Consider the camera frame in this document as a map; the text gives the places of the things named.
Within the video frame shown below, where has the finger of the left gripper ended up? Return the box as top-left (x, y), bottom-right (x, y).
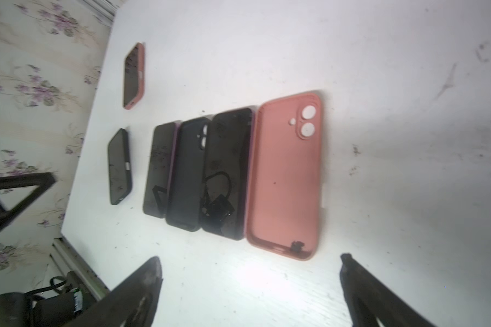
top-left (0, 172), bottom-right (56, 232)

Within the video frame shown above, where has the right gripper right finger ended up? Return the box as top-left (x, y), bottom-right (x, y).
top-left (340, 253), bottom-right (433, 326)

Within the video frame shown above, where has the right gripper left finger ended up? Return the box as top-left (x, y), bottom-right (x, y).
top-left (66, 256), bottom-right (163, 326)

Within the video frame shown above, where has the black phone case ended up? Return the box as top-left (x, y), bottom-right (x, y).
top-left (166, 117), bottom-right (211, 232)

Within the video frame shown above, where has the pink-cased phone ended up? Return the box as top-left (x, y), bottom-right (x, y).
top-left (123, 42), bottom-right (145, 110)
top-left (245, 92), bottom-right (323, 260)

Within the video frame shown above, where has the purple smartphone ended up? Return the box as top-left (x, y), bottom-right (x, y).
top-left (199, 108), bottom-right (255, 241)

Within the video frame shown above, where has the black smartphone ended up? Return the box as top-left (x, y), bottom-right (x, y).
top-left (143, 122), bottom-right (179, 219)

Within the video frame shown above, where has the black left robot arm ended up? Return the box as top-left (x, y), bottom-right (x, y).
top-left (0, 172), bottom-right (94, 326)

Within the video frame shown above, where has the black phone left front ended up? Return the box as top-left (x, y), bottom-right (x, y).
top-left (108, 128), bottom-right (132, 205)

